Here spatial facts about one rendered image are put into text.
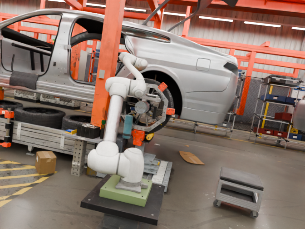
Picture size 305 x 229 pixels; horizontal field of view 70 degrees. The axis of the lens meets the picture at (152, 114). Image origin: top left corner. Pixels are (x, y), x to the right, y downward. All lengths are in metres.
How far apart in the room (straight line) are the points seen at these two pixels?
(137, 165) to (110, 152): 0.21
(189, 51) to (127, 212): 2.10
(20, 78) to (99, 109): 1.57
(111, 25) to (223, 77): 1.47
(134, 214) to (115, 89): 0.90
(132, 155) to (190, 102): 1.53
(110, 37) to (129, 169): 1.53
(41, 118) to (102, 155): 1.81
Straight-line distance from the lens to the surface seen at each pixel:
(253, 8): 5.28
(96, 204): 1.53
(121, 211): 1.49
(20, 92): 8.42
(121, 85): 1.74
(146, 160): 2.65
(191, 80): 2.87
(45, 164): 2.62
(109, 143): 1.58
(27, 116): 3.27
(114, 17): 2.60
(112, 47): 2.53
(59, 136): 2.92
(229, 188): 2.71
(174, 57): 2.90
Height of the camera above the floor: 1.07
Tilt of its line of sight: 7 degrees down
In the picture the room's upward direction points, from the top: 9 degrees clockwise
